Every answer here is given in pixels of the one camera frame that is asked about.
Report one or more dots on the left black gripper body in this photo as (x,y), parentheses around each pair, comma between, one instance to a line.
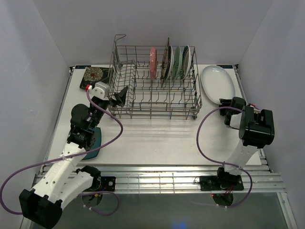
(98,116)

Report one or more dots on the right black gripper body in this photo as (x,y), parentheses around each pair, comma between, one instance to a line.
(226,102)

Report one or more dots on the white oval plate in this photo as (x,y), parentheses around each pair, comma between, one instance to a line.
(217,84)

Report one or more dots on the pink dotted scalloped plate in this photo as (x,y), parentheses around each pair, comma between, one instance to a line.
(153,63)

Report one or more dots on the cream floral square plate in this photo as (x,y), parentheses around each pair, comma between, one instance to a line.
(165,61)

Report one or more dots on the green red rimmed white plate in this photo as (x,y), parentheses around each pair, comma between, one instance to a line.
(186,64)

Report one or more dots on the green floral plate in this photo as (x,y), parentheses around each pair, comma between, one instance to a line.
(177,62)

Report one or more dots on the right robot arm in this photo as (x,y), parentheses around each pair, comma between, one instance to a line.
(255,130)

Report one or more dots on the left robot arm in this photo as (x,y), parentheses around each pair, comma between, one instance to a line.
(45,202)

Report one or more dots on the black floral square plate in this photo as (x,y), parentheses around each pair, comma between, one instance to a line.
(93,75)

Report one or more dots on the dark teal plate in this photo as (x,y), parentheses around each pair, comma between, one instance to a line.
(95,142)

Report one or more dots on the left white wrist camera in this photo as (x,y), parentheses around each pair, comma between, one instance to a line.
(100,90)

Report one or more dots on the grey wire dish rack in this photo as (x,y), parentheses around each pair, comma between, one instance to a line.
(129,66)

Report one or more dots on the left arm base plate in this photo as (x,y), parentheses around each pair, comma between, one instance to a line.
(107,184)

